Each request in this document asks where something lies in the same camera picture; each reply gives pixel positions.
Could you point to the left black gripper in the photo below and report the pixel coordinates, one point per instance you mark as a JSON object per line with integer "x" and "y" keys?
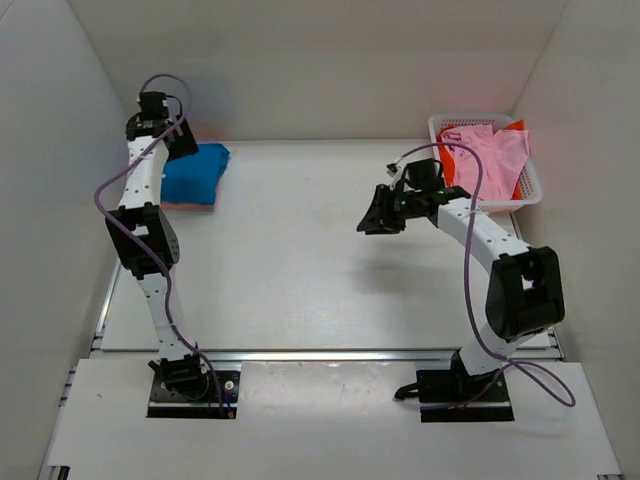
{"x": 187, "y": 143}

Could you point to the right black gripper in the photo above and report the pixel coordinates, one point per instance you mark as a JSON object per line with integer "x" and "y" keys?
{"x": 379, "y": 219}

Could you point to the blue polo t-shirt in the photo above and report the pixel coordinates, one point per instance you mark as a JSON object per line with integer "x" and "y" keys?
{"x": 211, "y": 158}

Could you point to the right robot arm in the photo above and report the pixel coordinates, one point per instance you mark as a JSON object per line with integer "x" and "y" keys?
{"x": 524, "y": 296}

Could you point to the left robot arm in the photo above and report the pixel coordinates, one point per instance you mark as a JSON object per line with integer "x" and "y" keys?
{"x": 146, "y": 243}

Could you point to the folded salmon pink t-shirt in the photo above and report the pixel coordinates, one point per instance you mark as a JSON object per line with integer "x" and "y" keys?
{"x": 190, "y": 206}

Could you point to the pink t-shirt in basket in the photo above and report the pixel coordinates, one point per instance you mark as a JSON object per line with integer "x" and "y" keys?
{"x": 495, "y": 155}

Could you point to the orange t-shirt in basket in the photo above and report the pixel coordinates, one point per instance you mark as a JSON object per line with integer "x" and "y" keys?
{"x": 447, "y": 165}

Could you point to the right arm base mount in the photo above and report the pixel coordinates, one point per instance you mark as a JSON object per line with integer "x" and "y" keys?
{"x": 452, "y": 396}

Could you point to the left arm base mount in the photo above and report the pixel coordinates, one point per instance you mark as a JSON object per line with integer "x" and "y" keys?
{"x": 182, "y": 389}

